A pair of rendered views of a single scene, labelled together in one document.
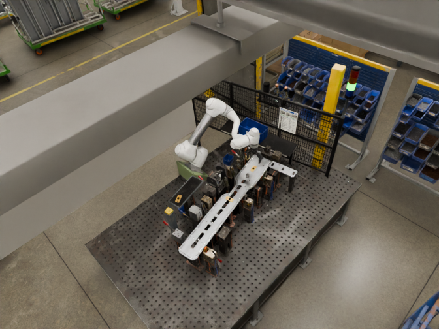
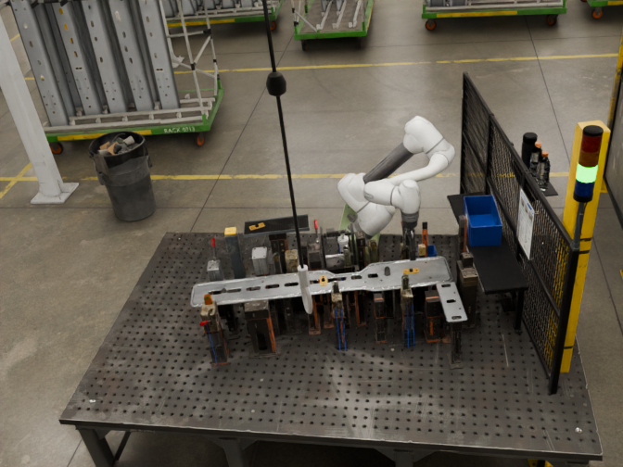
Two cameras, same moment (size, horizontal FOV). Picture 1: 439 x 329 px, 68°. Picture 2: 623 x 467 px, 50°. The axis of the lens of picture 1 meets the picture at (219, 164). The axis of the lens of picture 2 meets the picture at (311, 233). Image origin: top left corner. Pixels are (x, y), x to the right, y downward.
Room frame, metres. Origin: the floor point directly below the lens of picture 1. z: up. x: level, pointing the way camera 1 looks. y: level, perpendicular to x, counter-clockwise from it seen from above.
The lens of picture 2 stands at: (0.25, -2.23, 3.22)
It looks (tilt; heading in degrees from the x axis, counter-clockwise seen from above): 35 degrees down; 53
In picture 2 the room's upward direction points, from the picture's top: 7 degrees counter-clockwise
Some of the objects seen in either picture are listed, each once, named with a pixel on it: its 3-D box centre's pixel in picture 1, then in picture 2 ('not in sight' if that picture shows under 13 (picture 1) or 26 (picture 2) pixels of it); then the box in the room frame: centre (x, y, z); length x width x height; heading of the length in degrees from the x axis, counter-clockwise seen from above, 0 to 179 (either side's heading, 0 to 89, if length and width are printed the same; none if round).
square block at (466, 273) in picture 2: (276, 164); (468, 298); (2.39, -0.63, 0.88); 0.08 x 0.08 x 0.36; 52
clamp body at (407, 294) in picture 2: (267, 187); (407, 317); (2.09, -0.48, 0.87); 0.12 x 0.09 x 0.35; 52
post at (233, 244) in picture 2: (173, 224); (237, 263); (1.72, 0.50, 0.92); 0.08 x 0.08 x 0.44; 52
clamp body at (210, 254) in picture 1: (211, 262); (215, 334); (1.32, 0.15, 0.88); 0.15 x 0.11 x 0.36; 52
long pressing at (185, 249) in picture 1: (228, 201); (320, 283); (1.87, -0.06, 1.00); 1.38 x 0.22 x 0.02; 142
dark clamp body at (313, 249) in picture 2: (211, 200); (317, 274); (1.99, 0.11, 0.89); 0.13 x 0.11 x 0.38; 52
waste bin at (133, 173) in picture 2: not in sight; (126, 177); (2.14, 2.99, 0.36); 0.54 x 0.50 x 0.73; 40
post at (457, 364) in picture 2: (291, 182); (455, 340); (2.14, -0.75, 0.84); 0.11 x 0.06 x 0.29; 52
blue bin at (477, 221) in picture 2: (253, 130); (481, 220); (2.76, -0.42, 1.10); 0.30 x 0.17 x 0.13; 46
